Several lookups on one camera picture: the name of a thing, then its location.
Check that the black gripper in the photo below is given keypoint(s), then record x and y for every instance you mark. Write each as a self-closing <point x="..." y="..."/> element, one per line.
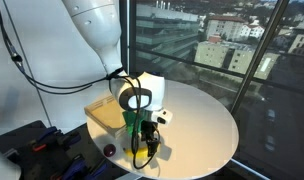
<point x="150" y="131"/>

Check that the yellow banana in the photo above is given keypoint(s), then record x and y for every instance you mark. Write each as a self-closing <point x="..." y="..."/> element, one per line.
<point x="142" y="152"/>

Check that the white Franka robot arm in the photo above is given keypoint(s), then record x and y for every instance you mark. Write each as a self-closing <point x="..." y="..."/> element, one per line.
<point x="98" y="33"/>

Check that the shallow wooden tray box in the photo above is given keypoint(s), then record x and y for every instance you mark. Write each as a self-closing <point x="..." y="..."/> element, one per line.
<point x="105" y="115"/>

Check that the white table leg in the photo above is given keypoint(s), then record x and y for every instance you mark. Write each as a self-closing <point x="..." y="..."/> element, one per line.
<point x="132" y="176"/>

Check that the dark red plum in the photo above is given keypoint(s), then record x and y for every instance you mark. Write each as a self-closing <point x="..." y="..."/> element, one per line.
<point x="109" y="150"/>

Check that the blue clamp with orange tips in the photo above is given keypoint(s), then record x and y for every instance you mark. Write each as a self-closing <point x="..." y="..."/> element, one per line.
<point x="82" y="168"/>

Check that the blue black clamp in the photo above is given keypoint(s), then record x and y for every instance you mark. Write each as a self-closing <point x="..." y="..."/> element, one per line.
<point x="55" y="138"/>

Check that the window mullion bar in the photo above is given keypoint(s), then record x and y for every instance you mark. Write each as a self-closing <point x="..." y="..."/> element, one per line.
<point x="260" y="50"/>

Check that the white rounded object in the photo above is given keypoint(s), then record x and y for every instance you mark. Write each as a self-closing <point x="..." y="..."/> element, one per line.
<point x="5" y="166"/>

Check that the dark horizontal window rail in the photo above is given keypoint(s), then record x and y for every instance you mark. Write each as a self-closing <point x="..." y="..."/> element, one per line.
<point x="198" y="65"/>

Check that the window corner post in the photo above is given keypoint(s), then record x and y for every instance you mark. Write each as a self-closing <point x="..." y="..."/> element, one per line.
<point x="128" y="33"/>

